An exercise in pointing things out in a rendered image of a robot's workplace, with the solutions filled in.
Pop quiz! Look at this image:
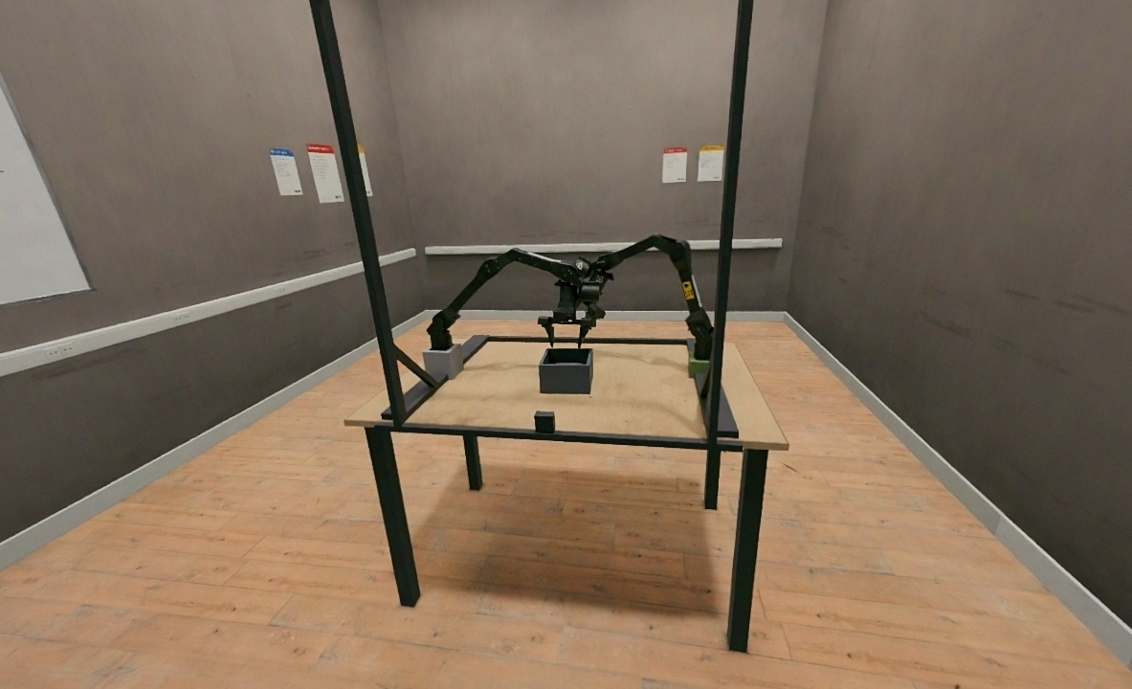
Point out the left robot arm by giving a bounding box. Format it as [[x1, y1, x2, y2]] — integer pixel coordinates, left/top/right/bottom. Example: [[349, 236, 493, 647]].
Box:
[[426, 248, 600, 351]]

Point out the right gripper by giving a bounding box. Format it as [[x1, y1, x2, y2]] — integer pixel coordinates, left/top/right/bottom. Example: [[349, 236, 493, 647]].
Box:
[[576, 300, 606, 320]]

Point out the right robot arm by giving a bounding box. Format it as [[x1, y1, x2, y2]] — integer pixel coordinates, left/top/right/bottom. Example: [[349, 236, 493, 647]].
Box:
[[576, 233, 713, 361]]

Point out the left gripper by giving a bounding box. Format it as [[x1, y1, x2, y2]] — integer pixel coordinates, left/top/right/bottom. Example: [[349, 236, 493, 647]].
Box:
[[538, 300, 597, 348]]

